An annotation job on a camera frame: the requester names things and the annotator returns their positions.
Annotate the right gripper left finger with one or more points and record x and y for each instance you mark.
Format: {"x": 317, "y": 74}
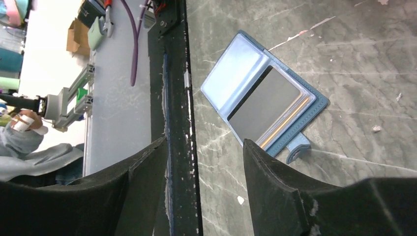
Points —
{"x": 121, "y": 200}

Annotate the cardboard box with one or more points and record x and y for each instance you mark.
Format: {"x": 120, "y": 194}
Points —
{"x": 77, "y": 39}

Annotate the grey card in holder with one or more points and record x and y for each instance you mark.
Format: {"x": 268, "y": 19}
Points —
{"x": 262, "y": 106}

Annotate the blue card holder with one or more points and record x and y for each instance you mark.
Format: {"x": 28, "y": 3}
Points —
{"x": 233, "y": 75}

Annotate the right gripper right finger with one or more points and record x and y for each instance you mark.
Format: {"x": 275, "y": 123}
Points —
{"x": 285, "y": 202}

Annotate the aluminium frame stand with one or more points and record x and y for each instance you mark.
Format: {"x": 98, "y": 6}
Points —
{"x": 62, "y": 109}

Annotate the person in grey clothes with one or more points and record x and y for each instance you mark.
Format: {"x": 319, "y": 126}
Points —
{"x": 22, "y": 163}

